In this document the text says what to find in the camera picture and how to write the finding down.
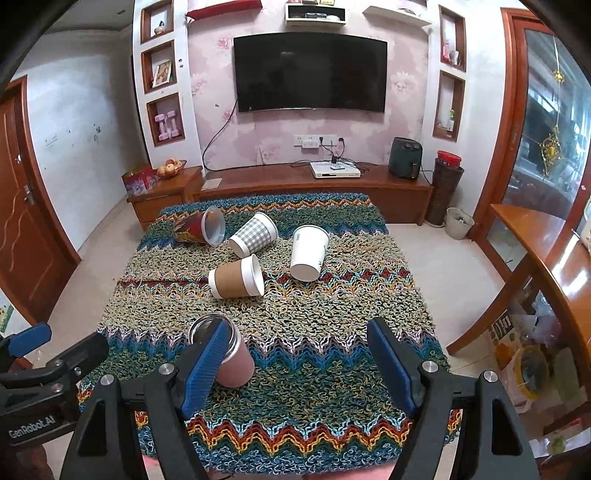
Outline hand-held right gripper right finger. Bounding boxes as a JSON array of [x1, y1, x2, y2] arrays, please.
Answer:
[[367, 318, 541, 480]]

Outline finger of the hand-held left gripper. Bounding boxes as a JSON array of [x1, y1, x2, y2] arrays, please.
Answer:
[[0, 323, 52, 359], [0, 331, 110, 393]]

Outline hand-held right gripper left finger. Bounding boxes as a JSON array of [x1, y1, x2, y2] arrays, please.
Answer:
[[60, 318, 232, 480]]

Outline pink steel cup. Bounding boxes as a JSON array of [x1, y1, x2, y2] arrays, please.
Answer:
[[188, 314, 256, 387]]

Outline brown sleeve paper cup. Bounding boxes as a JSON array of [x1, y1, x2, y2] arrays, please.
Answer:
[[208, 254, 265, 299]]

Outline red patterned cup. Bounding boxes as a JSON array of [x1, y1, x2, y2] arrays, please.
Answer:
[[172, 206, 226, 246]]

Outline grey checked paper cup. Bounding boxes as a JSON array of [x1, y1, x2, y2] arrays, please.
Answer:
[[228, 212, 278, 258]]

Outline white paper cup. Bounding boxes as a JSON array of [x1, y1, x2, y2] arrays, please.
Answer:
[[289, 224, 330, 281]]

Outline colourful knitted blanket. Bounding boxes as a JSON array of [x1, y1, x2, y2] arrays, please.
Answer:
[[76, 193, 463, 476]]

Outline brown wooden door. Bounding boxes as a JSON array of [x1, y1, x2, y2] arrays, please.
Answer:
[[0, 76, 80, 325]]

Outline yellow round container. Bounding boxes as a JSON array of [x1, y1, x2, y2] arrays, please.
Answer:
[[512, 346, 552, 400]]

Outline white waste bin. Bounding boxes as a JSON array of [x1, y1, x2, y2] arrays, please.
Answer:
[[445, 207, 475, 241]]

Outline small wooden side cabinet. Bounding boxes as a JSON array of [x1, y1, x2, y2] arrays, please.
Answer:
[[127, 166, 204, 232]]

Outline dark woven stand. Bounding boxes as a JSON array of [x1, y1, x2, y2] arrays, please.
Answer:
[[425, 159, 465, 227]]

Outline red tin box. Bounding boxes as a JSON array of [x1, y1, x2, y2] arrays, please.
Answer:
[[122, 167, 158, 195]]

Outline orange wooden table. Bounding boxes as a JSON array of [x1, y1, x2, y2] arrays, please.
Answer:
[[445, 203, 591, 437]]

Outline long wooden television cabinet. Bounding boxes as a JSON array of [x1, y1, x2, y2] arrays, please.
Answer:
[[191, 162, 435, 225]]

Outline fruit basket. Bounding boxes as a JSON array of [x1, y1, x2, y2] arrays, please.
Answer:
[[156, 158, 188, 178]]

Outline white set-top box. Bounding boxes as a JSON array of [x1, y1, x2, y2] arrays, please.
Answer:
[[309, 161, 362, 180]]

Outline dark green air fryer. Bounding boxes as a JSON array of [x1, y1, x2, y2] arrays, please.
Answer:
[[388, 137, 422, 179]]

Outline gold hanging ornament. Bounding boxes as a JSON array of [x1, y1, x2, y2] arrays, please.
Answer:
[[537, 37, 567, 177]]

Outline wooden framed glass door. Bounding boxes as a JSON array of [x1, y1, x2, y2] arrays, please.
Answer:
[[475, 8, 591, 259]]

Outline framed picture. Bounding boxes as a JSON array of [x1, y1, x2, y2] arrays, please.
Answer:
[[152, 60, 173, 88]]

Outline black flat television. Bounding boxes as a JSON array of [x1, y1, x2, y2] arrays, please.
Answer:
[[233, 34, 389, 114]]

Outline black television cable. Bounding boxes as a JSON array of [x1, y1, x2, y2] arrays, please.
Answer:
[[201, 111, 239, 172]]

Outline white wall power outlets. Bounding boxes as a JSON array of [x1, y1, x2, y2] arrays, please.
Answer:
[[295, 133, 338, 150]]

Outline white curved wall shelf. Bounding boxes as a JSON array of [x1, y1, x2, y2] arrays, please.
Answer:
[[362, 6, 433, 27]]

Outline white box wall shelf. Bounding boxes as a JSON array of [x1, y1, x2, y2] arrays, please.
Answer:
[[284, 4, 347, 25]]

